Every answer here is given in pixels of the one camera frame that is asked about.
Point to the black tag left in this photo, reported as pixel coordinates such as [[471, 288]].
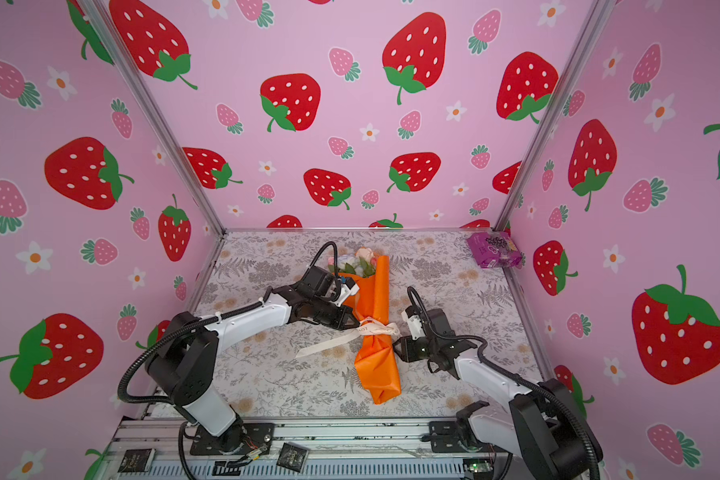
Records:
[[137, 461]]

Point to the aluminium front rail frame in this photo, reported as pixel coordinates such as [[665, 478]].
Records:
[[339, 448]]

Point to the black tag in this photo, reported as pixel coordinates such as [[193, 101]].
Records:
[[137, 461], [292, 457]]

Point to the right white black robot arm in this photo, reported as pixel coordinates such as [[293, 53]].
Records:
[[537, 422]]

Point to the right aluminium corner post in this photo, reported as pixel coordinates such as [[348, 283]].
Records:
[[589, 35]]

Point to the light pink fake rose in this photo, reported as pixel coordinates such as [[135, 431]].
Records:
[[365, 254]]

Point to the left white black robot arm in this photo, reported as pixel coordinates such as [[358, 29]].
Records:
[[179, 368]]

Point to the white rose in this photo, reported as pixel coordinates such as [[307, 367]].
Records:
[[351, 268]]

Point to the left aluminium corner post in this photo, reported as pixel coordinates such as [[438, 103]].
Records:
[[145, 44]]

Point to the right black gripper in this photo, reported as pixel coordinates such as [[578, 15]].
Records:
[[405, 350]]

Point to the orange wrapping paper sheet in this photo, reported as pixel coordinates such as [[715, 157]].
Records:
[[375, 361]]

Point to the purple snack packet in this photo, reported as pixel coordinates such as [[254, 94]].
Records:
[[494, 250]]

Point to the aluminium corner post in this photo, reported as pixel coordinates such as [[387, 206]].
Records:
[[145, 44], [589, 35]]

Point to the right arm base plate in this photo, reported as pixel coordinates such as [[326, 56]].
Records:
[[451, 436]]

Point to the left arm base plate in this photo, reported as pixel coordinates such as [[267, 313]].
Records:
[[241, 439]]

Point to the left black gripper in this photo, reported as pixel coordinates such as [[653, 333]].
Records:
[[341, 322]]

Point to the white ribbon strip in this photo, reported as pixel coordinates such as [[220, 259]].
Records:
[[368, 327]]

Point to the black tag middle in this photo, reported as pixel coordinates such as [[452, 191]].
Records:
[[292, 457]]

